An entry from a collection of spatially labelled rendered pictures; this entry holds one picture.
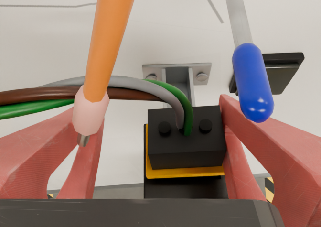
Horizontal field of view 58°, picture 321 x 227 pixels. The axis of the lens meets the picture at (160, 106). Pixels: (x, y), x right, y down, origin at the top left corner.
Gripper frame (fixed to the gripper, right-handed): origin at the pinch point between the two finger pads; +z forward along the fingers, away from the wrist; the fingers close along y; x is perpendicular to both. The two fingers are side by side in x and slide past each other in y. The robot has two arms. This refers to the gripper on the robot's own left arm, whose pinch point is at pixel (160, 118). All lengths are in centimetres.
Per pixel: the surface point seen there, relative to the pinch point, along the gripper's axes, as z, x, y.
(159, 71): 7.3, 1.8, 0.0
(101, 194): 81, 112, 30
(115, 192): 81, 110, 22
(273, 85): 7.3, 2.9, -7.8
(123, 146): 13.7, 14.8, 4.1
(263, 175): 19.9, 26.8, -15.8
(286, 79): 7.0, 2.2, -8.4
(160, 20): 5.7, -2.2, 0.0
